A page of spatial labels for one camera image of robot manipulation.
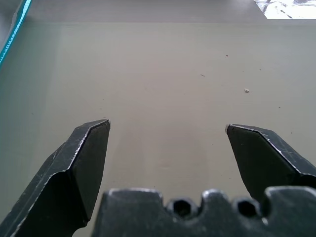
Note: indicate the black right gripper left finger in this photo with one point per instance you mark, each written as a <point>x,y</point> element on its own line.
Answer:
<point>61,172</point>

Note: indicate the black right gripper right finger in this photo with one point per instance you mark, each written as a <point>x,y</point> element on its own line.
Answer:
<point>266,160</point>

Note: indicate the teal printed package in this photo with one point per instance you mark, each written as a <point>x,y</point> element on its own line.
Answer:
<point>14,32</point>

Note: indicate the white black-patterned sheet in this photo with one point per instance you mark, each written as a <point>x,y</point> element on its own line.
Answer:
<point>286,8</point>

